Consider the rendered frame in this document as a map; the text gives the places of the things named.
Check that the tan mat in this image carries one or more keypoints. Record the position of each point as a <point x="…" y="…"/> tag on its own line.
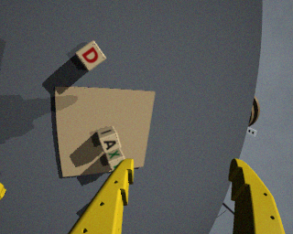
<point x="82" y="111"/>

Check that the beige letter block with black a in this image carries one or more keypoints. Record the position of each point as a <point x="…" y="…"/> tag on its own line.
<point x="108" y="139"/>

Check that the white block with red letter o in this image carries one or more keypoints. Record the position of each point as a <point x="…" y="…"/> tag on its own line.
<point x="90" y="56"/>

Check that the cream letter block with green letters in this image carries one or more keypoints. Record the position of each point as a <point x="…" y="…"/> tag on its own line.
<point x="114" y="158"/>

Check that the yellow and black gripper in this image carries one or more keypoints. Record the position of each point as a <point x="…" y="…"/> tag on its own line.
<point x="255" y="210"/>

